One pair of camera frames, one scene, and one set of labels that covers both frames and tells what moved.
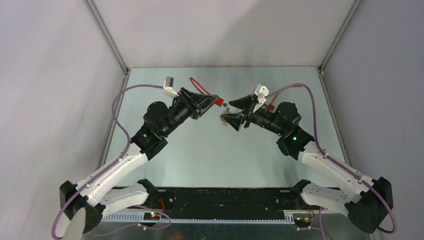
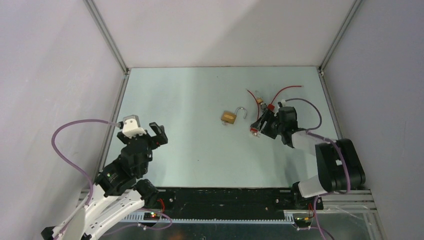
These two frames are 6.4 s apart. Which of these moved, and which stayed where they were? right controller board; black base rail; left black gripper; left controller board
Moved: left black gripper
Stayed: left controller board; black base rail; right controller board
